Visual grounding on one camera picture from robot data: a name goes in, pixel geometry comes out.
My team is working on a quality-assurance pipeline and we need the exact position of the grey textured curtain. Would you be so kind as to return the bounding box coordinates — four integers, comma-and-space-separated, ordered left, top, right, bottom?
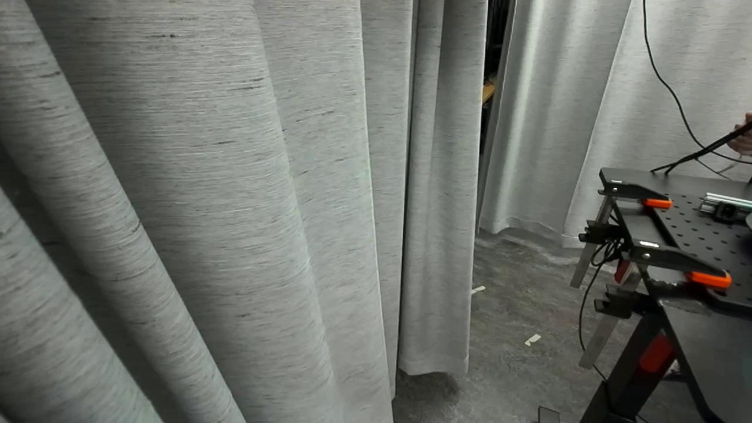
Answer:
0, 0, 490, 423

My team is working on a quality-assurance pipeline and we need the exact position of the smooth pale grey curtain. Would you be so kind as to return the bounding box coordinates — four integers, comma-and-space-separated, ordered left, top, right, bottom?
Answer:
476, 0, 752, 253

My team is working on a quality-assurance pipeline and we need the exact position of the black table leg red latch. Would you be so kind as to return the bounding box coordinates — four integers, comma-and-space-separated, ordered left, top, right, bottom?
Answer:
577, 306, 677, 423

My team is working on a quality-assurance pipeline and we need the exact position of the black slanted rod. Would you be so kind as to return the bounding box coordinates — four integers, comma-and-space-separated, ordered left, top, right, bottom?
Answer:
651, 125, 752, 178

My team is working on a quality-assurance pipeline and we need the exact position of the black perforated work table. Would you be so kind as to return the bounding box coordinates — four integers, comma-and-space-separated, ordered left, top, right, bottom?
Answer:
596, 165, 752, 423

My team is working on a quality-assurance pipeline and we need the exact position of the white grey flat device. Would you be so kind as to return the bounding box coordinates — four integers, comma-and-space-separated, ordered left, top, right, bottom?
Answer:
697, 190, 752, 225

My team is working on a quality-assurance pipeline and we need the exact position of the black cable under table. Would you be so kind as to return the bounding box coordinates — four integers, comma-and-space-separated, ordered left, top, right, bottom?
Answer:
574, 238, 623, 371

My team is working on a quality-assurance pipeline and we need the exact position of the small orange handled clamp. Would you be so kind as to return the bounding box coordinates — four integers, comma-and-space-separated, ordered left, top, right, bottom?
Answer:
602, 182, 677, 213

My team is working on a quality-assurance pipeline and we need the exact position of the black hanging cable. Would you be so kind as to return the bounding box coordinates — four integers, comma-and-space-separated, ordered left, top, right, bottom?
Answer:
639, 0, 752, 170

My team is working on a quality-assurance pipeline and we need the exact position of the large orange handled clamp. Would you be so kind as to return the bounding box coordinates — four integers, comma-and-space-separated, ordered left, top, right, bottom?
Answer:
631, 240, 736, 294

